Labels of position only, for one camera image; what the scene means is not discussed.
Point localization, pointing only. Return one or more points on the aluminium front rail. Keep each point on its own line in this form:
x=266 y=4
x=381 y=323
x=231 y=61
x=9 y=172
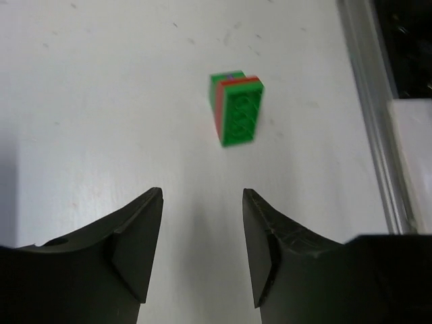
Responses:
x=376 y=89

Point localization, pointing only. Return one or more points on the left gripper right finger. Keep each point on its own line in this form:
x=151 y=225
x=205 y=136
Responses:
x=298 y=276

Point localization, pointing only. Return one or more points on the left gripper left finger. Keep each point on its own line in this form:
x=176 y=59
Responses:
x=99 y=273

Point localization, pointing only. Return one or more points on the multicolour lego column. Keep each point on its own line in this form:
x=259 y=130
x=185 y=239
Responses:
x=235 y=100

